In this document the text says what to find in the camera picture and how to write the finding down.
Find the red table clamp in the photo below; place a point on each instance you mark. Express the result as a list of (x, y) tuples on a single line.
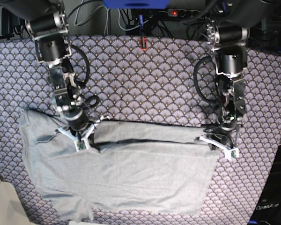
[(143, 43)]

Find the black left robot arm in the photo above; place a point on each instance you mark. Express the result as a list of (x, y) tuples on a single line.
[(242, 71)]

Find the white foam board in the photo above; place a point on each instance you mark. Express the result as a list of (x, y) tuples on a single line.
[(11, 210)]

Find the blue clamp handle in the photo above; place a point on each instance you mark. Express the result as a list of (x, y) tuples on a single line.
[(141, 22)]

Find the black power strip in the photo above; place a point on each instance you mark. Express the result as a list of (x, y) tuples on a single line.
[(181, 13)]

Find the patterned purple tablecloth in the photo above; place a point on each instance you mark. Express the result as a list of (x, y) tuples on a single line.
[(152, 85)]

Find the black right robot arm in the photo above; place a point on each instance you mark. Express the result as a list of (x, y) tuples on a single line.
[(46, 22)]

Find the light grey T-shirt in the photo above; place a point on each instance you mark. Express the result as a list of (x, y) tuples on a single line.
[(130, 166)]

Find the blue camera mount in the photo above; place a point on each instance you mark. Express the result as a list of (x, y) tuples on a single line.
[(136, 4)]

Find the black OpenArm box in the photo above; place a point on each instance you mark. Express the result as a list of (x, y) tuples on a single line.
[(268, 208)]

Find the white camera bracket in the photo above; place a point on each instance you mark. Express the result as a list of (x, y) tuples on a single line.
[(62, 130), (229, 152)]

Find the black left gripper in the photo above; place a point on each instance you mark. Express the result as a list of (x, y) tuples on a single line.
[(221, 133)]

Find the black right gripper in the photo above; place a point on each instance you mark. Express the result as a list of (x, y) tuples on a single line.
[(80, 128)]

